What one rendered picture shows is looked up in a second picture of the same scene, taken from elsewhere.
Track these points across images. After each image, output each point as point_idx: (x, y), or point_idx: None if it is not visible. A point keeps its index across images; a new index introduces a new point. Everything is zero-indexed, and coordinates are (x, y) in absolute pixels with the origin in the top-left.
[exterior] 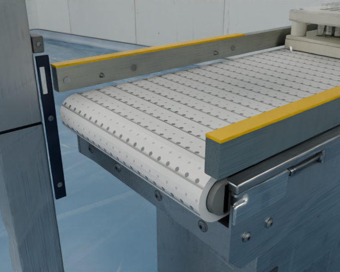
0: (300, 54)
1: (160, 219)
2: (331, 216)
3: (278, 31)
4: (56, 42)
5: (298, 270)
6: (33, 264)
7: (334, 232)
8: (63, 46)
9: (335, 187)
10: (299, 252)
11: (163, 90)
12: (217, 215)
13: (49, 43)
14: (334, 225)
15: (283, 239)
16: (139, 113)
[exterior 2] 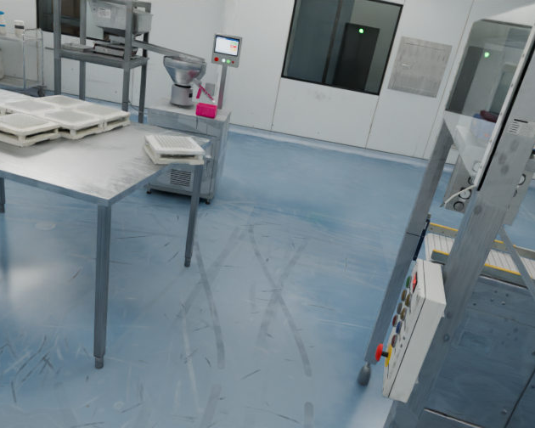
0: None
1: None
2: (496, 322)
3: None
4: None
5: (470, 329)
6: (396, 274)
7: (498, 332)
8: None
9: (478, 294)
10: (473, 322)
11: None
12: None
13: None
14: (498, 329)
15: None
16: (439, 244)
